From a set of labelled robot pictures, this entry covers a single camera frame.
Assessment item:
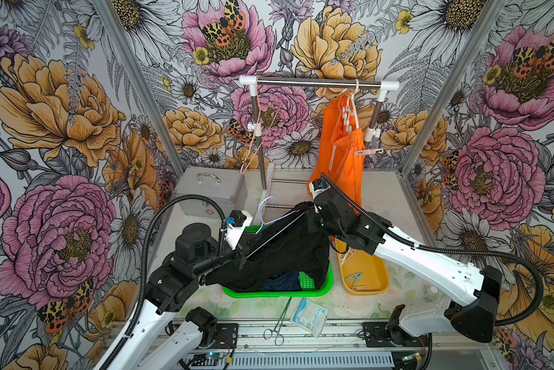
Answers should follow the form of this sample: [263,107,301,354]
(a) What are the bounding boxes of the yellow plastic tray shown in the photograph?
[334,239,390,296]

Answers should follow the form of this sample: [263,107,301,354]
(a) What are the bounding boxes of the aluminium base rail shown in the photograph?
[152,320,507,369]

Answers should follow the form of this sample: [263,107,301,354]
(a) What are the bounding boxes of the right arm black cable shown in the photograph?
[319,173,545,327]

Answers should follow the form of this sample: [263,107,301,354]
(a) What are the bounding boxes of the green plastic basket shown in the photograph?
[217,225,333,299]

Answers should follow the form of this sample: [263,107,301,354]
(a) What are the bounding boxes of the metal surgical scissors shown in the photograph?
[263,298,292,346]

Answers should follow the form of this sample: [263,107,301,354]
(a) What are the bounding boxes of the green clothespin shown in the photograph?
[344,272,363,287]

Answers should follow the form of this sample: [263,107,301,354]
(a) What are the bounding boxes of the orange shorts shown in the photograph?
[309,94,365,205]

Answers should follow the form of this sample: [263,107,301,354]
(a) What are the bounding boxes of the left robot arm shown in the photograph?
[96,219,252,369]

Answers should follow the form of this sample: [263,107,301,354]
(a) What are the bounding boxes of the navy blue shorts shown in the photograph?
[262,271,302,292]

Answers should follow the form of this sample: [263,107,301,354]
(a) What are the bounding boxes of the pink hanger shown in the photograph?
[233,84,281,174]

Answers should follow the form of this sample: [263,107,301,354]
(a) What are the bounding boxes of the pink clothespin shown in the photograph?
[354,148,385,157]

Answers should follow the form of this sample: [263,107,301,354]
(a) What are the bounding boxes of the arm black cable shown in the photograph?
[319,173,545,327]
[98,193,227,370]

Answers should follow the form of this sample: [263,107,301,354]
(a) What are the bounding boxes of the white clothespin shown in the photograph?
[339,249,357,266]

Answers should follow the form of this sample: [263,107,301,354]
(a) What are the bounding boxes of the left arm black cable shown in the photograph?
[98,193,227,370]

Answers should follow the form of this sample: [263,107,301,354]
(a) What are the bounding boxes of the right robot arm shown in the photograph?
[309,181,503,343]

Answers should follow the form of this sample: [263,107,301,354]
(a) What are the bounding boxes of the clothes rack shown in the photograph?
[238,75,400,192]

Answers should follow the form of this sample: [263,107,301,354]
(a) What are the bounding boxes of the silver metal case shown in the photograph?
[173,166,247,216]

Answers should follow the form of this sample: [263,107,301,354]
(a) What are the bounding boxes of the white hanger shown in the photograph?
[341,79,360,134]

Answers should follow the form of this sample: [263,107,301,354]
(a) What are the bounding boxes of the black shorts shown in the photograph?
[205,202,330,293]

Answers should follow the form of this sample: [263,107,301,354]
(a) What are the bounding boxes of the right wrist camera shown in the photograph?
[309,178,330,199]

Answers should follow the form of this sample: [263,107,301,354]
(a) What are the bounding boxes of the surgical mask packet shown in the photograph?
[291,298,329,338]

